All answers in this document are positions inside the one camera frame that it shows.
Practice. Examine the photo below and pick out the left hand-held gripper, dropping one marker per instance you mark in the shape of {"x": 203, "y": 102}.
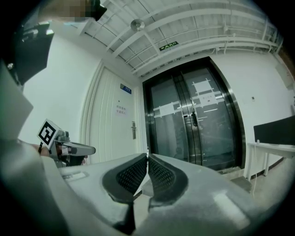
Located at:
{"x": 48, "y": 133}

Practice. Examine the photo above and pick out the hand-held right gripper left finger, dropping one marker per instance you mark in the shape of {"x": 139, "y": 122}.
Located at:
{"x": 92, "y": 179}

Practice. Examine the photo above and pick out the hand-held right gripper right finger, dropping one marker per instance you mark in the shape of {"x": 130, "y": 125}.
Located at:
{"x": 202, "y": 196}

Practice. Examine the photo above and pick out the white door with handle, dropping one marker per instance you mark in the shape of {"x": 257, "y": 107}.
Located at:
{"x": 108, "y": 138}

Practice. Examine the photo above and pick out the person's left forearm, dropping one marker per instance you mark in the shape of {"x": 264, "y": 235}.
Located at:
{"x": 35, "y": 149}

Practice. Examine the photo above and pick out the black-framed glass double door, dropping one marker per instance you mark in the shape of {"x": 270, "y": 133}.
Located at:
{"x": 214, "y": 138}

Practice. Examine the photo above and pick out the blue door sign plate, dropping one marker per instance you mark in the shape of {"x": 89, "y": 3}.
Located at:
{"x": 125, "y": 88}

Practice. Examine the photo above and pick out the person's left hand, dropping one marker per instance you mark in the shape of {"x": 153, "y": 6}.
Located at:
{"x": 84, "y": 160}

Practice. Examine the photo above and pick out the white notice with red characters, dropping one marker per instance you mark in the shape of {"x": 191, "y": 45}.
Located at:
{"x": 121, "y": 111}

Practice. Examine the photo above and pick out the white desk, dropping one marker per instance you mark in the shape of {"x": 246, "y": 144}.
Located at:
{"x": 276, "y": 148}

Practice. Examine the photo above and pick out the taped white paper notice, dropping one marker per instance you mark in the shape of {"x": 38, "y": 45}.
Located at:
{"x": 167, "y": 110}

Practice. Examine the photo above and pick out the taped paper with red print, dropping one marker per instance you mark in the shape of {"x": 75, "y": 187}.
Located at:
{"x": 208, "y": 99}

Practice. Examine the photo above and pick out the black desk partition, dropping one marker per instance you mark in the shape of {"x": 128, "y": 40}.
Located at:
{"x": 276, "y": 131}

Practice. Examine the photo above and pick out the blank taped white paper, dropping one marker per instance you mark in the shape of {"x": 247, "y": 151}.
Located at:
{"x": 202, "y": 86}

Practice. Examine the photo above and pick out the person's black jacket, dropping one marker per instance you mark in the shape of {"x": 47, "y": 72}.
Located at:
{"x": 30, "y": 53}

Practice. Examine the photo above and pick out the green exit sign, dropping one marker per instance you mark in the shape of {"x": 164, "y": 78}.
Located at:
{"x": 169, "y": 46}

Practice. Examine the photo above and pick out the round ceiling lamp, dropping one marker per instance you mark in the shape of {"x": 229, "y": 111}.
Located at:
{"x": 137, "y": 25}

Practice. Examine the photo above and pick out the person's head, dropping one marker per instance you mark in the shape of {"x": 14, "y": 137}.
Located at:
{"x": 69, "y": 10}

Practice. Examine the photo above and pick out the black head-mounted camera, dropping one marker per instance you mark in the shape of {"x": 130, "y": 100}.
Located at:
{"x": 100, "y": 10}

